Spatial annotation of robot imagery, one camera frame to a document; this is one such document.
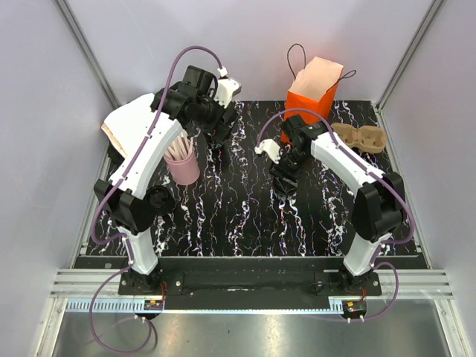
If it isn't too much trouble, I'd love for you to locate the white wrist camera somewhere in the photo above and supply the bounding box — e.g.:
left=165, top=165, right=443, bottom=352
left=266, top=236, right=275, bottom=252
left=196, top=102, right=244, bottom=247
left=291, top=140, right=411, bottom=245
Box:
left=254, top=139, right=282, bottom=164
left=213, top=67, right=242, bottom=108

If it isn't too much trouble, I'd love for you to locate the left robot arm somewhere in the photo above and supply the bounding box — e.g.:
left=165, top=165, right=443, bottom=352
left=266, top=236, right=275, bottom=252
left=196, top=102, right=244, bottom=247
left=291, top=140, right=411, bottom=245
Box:
left=94, top=65, right=241, bottom=295

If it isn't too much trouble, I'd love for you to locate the black cup lid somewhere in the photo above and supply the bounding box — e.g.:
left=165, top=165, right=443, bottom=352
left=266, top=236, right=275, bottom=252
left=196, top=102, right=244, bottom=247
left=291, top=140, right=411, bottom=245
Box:
left=144, top=185, right=175, bottom=216

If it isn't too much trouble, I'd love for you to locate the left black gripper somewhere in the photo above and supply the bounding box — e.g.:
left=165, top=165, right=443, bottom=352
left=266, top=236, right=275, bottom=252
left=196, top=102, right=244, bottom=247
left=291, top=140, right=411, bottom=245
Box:
left=195, top=90, right=241, bottom=142

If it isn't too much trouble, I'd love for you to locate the black coffee cup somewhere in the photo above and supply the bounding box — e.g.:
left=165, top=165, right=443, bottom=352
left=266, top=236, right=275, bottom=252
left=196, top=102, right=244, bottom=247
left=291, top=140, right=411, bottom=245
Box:
left=208, top=135, right=225, bottom=149
left=273, top=178, right=298, bottom=197

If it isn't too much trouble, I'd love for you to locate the pink straw holder cup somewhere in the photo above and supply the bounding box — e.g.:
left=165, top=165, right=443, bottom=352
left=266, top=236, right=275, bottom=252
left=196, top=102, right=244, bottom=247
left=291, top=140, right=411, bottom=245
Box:
left=164, top=146, right=200, bottom=185

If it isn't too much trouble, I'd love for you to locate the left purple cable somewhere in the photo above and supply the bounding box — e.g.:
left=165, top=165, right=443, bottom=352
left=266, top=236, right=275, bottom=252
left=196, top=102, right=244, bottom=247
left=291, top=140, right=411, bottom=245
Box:
left=89, top=45, right=226, bottom=353

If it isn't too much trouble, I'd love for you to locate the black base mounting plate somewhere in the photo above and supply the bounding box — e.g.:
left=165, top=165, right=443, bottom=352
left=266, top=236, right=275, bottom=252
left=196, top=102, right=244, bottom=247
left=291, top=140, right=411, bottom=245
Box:
left=118, top=257, right=382, bottom=313

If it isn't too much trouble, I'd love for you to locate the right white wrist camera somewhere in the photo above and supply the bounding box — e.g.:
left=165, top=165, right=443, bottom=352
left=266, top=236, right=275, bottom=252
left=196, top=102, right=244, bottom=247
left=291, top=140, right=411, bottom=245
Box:
left=254, top=139, right=282, bottom=164

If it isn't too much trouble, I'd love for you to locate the white napkin stack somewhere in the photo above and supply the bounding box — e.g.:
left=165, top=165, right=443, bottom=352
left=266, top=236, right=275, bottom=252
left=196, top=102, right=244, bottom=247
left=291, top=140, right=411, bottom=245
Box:
left=101, top=93, right=155, bottom=158

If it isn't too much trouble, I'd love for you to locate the bottom pulp cup carrier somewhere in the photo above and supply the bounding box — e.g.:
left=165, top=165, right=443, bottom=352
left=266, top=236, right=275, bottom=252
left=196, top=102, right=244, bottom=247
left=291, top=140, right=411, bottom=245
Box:
left=331, top=123, right=387, bottom=154

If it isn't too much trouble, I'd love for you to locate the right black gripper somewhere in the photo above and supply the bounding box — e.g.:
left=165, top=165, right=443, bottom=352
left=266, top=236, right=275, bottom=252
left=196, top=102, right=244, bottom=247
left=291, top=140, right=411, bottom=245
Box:
left=267, top=148, right=310, bottom=193

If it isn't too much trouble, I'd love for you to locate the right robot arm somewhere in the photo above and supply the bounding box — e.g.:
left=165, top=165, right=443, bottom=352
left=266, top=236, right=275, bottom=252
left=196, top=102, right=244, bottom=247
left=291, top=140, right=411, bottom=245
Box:
left=255, top=115, right=408, bottom=295

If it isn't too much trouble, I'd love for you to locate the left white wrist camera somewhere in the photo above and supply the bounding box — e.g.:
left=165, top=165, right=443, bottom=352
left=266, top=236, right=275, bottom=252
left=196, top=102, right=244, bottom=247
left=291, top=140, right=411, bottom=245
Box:
left=213, top=67, right=242, bottom=108

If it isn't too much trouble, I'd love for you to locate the black round napkin base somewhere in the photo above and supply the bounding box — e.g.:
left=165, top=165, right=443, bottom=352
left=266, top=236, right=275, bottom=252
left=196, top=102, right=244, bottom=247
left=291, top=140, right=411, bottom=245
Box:
left=107, top=144, right=124, bottom=166

